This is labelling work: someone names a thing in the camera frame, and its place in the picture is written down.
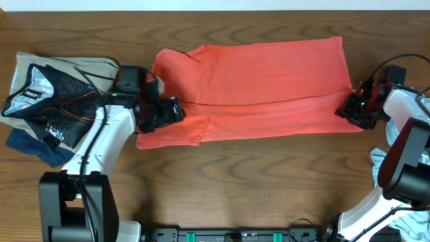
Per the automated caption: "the red t-shirt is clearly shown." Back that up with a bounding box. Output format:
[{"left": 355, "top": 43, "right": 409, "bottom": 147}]
[{"left": 136, "top": 37, "right": 357, "bottom": 150}]

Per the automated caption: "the light blue t-shirt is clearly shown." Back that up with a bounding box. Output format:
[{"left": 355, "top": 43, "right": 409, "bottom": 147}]
[{"left": 369, "top": 97, "right": 430, "bottom": 242}]

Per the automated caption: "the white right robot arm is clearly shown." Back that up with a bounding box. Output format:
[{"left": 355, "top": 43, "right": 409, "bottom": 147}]
[{"left": 323, "top": 81, "right": 429, "bottom": 241}]

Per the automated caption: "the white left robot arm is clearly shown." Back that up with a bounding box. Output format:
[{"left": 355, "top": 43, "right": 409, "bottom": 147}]
[{"left": 38, "top": 93, "right": 185, "bottom": 242}]

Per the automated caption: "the folded beige shirt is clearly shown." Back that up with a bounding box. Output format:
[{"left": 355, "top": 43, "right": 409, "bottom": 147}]
[{"left": 1, "top": 52, "right": 120, "bottom": 153}]

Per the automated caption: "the folded black patterned shirt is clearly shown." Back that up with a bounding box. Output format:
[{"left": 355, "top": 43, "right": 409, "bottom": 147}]
[{"left": 1, "top": 64, "right": 100, "bottom": 149}]

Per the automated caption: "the folded navy blue shirt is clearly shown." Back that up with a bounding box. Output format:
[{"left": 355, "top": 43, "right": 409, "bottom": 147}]
[{"left": 5, "top": 128, "right": 75, "bottom": 167}]

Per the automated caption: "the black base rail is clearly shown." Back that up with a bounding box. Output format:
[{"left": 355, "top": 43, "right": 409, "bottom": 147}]
[{"left": 139, "top": 223, "right": 342, "bottom": 242}]

